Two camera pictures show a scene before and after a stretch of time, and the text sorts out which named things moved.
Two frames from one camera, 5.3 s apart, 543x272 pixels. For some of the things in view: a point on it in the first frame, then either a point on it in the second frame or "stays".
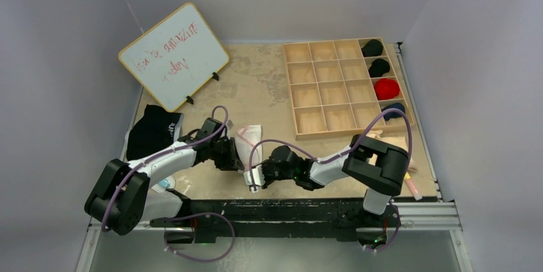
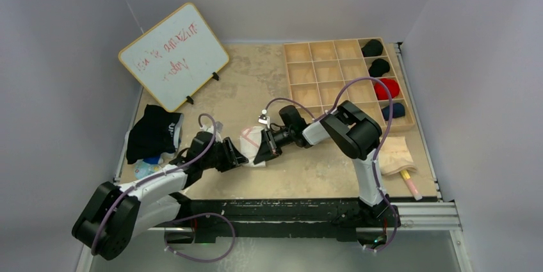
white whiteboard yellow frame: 177,56 stays
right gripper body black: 273,173 to 284,136
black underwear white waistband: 155,130 stays
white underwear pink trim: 246,137 stays
